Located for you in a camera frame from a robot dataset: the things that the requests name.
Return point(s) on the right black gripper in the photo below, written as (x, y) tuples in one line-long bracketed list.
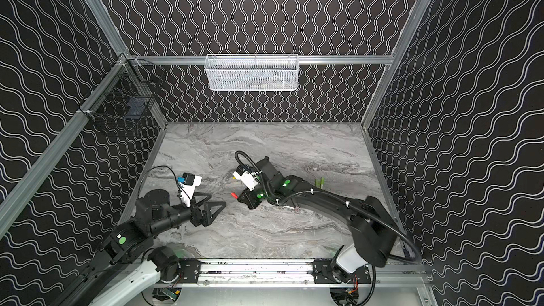
[(248, 197)]

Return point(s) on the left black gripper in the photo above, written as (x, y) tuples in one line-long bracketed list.
[(198, 213)]

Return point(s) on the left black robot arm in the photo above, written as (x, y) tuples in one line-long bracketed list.
[(131, 239)]

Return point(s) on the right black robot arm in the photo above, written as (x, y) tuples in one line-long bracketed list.
[(371, 226)]

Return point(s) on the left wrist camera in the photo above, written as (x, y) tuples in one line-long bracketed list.
[(186, 184)]

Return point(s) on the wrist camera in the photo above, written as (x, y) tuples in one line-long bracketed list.
[(186, 184), (249, 178)]

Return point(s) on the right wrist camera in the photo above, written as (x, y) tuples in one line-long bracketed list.
[(249, 178)]

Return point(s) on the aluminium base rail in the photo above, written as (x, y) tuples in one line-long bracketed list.
[(260, 273)]

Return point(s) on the white wire mesh basket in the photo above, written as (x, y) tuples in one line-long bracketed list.
[(252, 72)]

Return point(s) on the black wire mesh basket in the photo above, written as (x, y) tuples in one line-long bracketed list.
[(124, 110)]

